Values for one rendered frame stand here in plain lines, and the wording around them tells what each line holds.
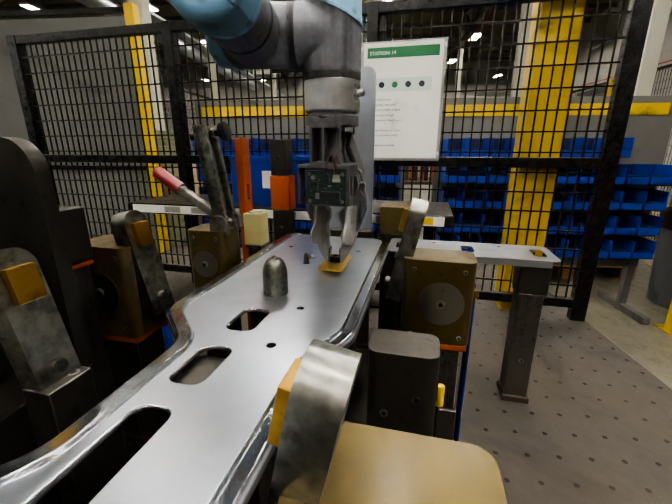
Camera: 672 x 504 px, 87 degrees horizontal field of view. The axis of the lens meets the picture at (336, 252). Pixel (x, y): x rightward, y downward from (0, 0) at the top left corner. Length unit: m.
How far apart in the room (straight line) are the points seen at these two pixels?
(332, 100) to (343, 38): 0.07
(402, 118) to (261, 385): 0.89
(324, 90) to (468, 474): 0.42
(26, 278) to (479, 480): 0.35
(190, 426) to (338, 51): 0.42
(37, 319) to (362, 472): 0.30
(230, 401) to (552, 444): 0.60
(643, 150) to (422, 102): 2.30
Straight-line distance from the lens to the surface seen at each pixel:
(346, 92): 0.49
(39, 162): 0.40
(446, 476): 0.19
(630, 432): 0.87
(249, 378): 0.32
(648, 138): 3.21
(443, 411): 0.57
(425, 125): 1.07
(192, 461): 0.26
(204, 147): 0.61
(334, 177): 0.47
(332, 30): 0.50
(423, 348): 0.38
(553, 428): 0.81
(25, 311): 0.39
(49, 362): 0.40
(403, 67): 1.09
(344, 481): 0.18
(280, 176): 0.88
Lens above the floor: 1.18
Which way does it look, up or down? 16 degrees down
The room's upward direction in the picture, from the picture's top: straight up
